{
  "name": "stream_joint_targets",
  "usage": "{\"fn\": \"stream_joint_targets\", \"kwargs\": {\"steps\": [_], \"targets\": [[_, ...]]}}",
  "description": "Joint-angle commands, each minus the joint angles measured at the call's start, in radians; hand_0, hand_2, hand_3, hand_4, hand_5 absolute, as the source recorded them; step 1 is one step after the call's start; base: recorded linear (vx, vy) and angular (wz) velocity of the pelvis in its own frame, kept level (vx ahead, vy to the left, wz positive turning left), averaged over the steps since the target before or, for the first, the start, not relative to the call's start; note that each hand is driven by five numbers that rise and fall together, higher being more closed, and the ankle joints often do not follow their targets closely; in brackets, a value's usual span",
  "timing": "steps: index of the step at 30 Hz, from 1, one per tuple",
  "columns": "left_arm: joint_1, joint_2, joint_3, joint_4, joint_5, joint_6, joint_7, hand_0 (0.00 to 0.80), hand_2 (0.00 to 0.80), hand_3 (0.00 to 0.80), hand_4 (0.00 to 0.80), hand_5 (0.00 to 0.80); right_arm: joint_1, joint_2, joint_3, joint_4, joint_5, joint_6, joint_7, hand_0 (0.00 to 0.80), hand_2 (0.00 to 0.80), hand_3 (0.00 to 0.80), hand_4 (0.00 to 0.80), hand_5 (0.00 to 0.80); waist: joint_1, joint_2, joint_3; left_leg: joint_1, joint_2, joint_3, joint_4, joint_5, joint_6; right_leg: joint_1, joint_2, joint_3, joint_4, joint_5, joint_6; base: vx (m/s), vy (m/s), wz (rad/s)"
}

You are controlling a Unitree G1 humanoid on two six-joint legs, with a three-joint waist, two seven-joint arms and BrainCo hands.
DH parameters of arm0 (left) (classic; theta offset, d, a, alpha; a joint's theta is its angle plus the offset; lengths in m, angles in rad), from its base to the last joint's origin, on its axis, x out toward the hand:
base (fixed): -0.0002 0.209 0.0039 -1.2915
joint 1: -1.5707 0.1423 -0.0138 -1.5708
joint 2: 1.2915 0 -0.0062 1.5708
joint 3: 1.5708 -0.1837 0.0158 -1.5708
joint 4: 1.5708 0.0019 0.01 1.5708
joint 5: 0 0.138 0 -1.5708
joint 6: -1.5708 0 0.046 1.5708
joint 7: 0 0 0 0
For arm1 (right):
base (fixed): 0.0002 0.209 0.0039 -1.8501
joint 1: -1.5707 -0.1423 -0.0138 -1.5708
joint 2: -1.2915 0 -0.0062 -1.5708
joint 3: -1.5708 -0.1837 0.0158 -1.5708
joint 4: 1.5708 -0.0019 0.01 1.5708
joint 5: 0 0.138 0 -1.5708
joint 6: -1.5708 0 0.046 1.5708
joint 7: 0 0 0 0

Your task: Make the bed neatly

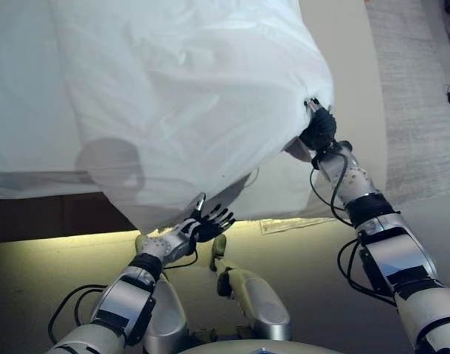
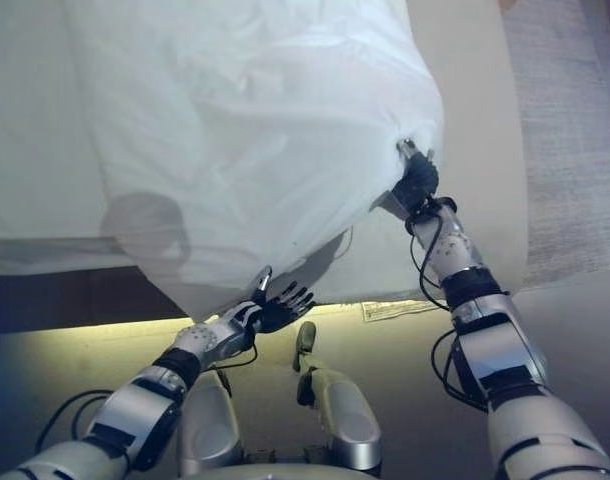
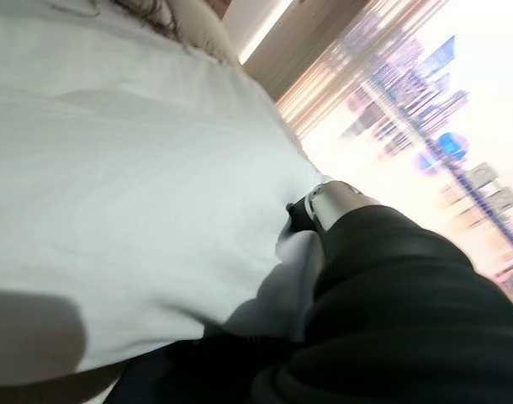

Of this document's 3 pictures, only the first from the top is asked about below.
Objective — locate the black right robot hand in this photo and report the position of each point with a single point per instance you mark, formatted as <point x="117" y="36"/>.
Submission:
<point x="321" y="127"/>

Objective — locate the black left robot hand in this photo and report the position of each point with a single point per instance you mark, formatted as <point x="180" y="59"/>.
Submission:
<point x="210" y="225"/>

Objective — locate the white duvet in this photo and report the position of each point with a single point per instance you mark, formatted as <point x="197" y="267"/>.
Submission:
<point x="192" y="92"/>

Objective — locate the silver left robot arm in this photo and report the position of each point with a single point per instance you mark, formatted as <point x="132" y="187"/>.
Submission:
<point x="121" y="302"/>

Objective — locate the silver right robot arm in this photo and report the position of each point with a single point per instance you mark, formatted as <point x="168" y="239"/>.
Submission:
<point x="394" y="254"/>

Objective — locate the beige bedspread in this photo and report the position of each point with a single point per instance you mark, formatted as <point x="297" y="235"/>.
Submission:
<point x="358" y="110"/>

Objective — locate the white fringed throw blanket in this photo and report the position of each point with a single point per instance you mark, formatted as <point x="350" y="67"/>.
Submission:
<point x="276" y="188"/>

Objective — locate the grey textured floor rug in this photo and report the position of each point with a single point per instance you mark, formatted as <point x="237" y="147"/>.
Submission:
<point x="417" y="110"/>

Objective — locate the silver robot torso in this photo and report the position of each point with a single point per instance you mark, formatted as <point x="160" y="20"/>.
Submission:
<point x="239" y="348"/>

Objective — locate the brown upholstered bed frame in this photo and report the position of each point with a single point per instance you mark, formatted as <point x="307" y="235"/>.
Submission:
<point x="44" y="217"/>

